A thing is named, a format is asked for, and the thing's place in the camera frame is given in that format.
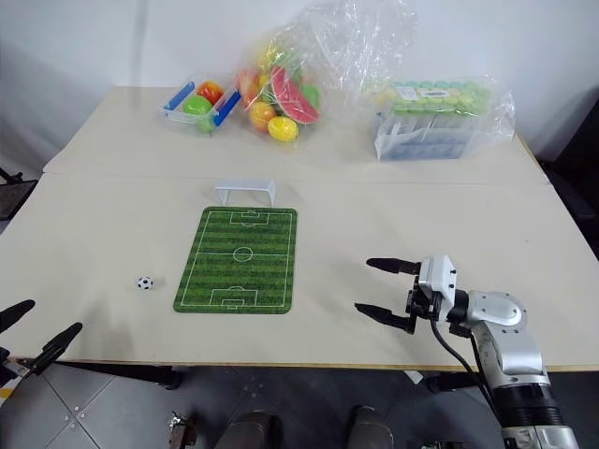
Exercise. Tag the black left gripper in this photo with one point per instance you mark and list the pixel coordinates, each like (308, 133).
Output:
(5, 361)

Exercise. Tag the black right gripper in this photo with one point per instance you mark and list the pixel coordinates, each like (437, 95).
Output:
(421, 304)

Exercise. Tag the small soccer ball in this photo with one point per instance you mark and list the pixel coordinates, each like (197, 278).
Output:
(145, 283)

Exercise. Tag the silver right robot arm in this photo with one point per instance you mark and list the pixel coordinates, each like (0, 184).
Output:
(510, 337)

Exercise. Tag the green soccer field mat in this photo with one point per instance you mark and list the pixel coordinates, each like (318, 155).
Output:
(236, 266)

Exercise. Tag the black mesh chair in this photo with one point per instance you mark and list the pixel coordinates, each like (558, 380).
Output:
(16, 196)

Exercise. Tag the dark rounded shape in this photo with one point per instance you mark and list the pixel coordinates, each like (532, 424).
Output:
(370, 428)

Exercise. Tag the bagged pack of green-capped tubes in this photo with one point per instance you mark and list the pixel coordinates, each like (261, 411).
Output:
(433, 121)

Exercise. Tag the white toy goal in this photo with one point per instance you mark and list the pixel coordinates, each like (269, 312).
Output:
(243, 186)

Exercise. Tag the yellow toy lemon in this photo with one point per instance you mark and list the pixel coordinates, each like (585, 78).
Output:
(282, 129)

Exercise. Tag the dark green toy vegetable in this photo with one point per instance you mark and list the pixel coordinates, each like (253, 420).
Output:
(311, 93)

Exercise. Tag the toy watermelon slice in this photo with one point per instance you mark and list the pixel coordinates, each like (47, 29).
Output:
(294, 97)

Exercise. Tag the orange yellow toy peach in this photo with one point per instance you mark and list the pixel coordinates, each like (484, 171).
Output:
(261, 114)

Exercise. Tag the clear plastic bag of toy fruit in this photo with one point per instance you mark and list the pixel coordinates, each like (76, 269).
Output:
(337, 51)

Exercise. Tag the red orange toy fruit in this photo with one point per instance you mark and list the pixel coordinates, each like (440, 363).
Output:
(247, 82)

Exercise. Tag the large bright green toy fruit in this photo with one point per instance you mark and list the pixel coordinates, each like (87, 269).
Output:
(195, 106)

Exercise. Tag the orange toy pepper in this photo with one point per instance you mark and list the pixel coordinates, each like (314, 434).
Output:
(209, 91)

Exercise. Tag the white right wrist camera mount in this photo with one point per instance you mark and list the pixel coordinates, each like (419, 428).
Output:
(436, 276)

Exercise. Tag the small metal bracket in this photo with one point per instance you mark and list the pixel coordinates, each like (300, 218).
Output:
(181, 430)

